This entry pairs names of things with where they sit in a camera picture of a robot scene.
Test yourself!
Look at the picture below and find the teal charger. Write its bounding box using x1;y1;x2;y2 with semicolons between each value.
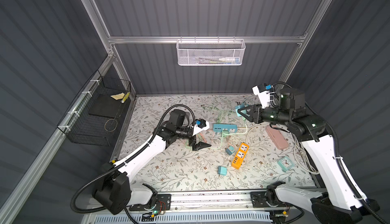
217;166;227;176

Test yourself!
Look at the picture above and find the teal alarm clock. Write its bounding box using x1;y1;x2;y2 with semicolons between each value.
277;156;295;172

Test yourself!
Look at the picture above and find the pink power strip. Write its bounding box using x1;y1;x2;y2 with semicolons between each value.
266;126;289;150

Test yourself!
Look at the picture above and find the orange power strip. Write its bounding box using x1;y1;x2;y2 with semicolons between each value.
231;143;249;170

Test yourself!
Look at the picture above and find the white wire mesh basket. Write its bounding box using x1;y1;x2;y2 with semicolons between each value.
176;39;246;66

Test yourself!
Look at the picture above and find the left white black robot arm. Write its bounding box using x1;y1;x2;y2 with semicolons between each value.
70;104;210;215

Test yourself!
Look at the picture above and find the yellow sticky note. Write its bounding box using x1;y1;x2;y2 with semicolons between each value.
111;93;125;100

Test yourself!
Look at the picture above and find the blue power strip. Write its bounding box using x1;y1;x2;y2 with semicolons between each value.
213;123;238;134

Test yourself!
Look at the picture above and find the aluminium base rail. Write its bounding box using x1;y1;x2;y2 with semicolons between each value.
88;188;336;215

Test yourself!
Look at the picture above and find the blue-grey charger plug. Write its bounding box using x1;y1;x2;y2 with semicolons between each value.
225;145;235;156

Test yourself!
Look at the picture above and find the white power cord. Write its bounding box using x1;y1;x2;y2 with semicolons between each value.
237;123;321;176

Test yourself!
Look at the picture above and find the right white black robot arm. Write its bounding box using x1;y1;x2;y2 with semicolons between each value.
237;82;386;224

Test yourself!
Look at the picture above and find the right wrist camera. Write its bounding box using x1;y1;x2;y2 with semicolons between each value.
252;83;273;109

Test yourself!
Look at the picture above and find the black notebook in basket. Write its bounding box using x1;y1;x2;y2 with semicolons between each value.
88;95;125;119

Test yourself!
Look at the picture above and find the black wire wall basket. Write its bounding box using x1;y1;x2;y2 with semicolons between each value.
57;72;132;146

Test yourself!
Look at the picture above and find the teal charger plug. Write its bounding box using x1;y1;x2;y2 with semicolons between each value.
235;102;247;117

